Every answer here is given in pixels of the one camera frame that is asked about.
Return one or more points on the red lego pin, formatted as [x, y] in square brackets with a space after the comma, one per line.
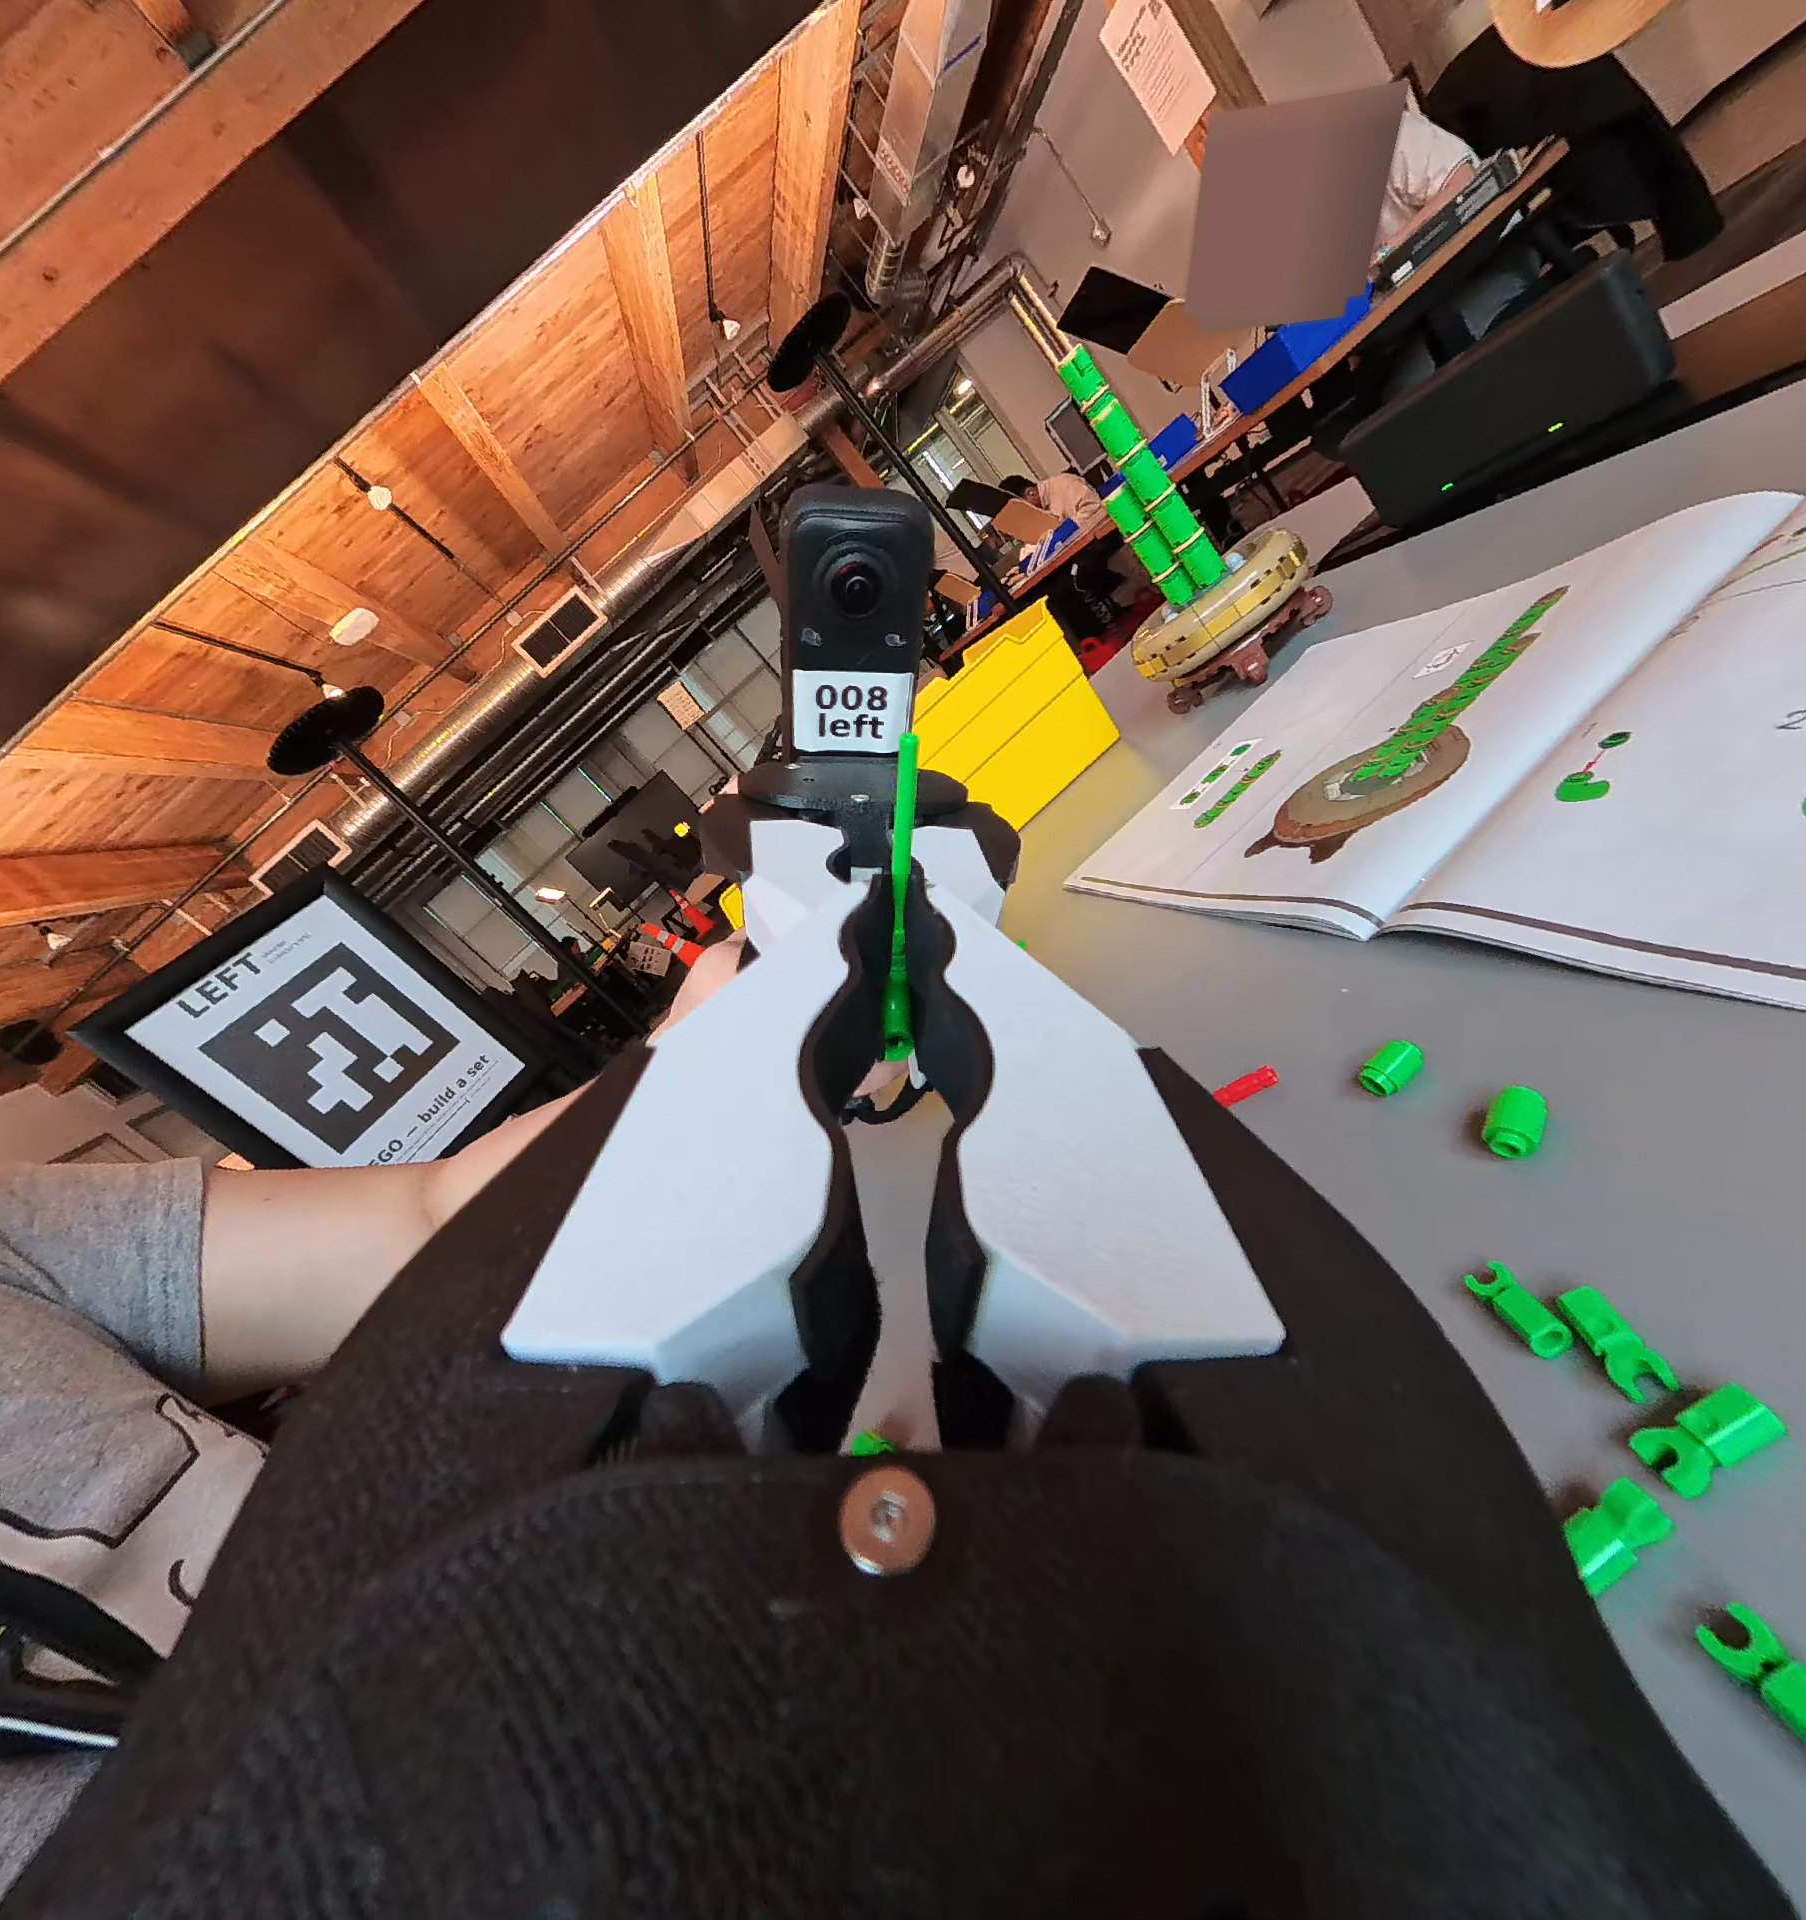
[1245, 1083]

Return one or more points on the black box device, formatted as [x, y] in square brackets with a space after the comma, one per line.
[1518, 390]

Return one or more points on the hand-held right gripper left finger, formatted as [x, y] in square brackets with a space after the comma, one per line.
[661, 1216]

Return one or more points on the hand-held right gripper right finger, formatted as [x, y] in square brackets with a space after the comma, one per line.
[1114, 1216]

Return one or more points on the green lego stick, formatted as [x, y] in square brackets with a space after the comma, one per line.
[904, 842]

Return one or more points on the long wooden table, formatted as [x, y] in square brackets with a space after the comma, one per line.
[1443, 241]

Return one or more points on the person's left hand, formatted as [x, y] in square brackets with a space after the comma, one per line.
[702, 982]

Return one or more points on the black display screen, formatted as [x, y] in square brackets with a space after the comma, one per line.
[632, 842]

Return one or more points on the green round lego brick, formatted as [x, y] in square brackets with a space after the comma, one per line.
[1391, 1068]
[1514, 1122]

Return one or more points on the black framed marker sign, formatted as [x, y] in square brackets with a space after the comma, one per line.
[318, 1035]

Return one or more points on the lego instruction booklet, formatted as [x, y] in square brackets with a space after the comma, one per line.
[1592, 781]

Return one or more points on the blue plastic bin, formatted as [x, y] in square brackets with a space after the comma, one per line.
[1173, 445]
[1292, 353]

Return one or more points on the green bamboo lego model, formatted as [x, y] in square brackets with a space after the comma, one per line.
[1217, 600]

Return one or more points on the black floor lamp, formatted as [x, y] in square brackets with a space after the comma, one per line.
[324, 730]
[810, 338]

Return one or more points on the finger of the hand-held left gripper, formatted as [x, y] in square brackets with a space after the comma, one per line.
[963, 871]
[790, 886]

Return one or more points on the yellow plastic bin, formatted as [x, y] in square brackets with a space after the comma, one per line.
[1025, 721]

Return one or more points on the white paper notice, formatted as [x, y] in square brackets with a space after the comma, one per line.
[1158, 62]

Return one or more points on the orange traffic cone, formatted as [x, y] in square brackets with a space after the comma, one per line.
[684, 946]

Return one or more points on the cluster of green lego connectors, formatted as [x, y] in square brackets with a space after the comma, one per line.
[1615, 1340]

